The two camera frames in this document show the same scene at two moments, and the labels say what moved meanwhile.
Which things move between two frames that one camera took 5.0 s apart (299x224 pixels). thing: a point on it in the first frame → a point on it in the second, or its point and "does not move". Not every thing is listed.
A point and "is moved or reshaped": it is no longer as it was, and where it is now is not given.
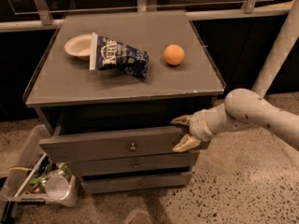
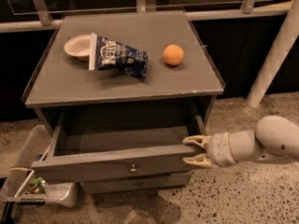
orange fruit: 174,54 does not move
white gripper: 198,125 → 219,149
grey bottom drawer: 116,185 does not move
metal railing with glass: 32,7 does not move
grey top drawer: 136,143 is moved or reshaped
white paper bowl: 79,46 does not move
